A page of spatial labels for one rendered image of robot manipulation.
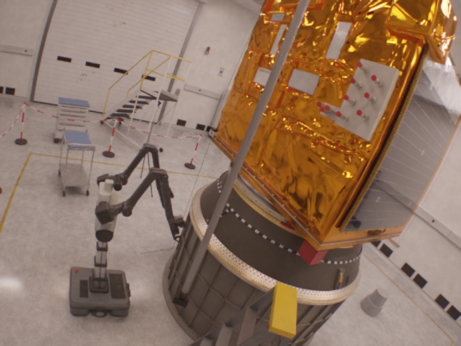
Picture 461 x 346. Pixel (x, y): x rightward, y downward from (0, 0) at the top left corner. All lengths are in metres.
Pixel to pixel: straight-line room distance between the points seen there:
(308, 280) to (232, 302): 0.72
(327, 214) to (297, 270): 0.73
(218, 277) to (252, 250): 0.43
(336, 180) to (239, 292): 1.31
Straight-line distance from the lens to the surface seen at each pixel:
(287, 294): 1.74
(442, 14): 1.83
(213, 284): 2.54
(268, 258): 2.23
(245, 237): 2.27
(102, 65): 9.12
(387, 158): 1.75
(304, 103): 2.08
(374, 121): 1.63
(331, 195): 1.73
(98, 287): 2.88
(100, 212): 1.95
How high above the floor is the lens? 2.58
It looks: 20 degrees down
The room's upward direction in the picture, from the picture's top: 22 degrees clockwise
